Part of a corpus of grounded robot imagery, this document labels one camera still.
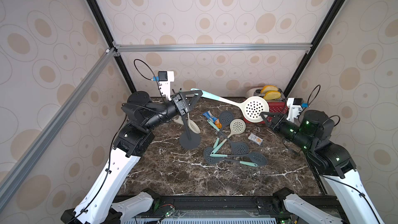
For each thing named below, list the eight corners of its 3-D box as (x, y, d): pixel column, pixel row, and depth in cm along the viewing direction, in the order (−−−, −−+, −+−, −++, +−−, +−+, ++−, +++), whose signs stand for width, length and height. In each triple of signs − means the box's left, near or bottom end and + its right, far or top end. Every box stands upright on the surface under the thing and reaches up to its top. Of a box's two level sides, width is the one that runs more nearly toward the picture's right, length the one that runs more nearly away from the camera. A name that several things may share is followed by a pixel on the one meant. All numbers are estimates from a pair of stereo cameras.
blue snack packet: (212, 123, 107) (213, 121, 105) (203, 115, 112) (203, 112, 109) (217, 120, 109) (217, 117, 106) (208, 112, 114) (208, 109, 111)
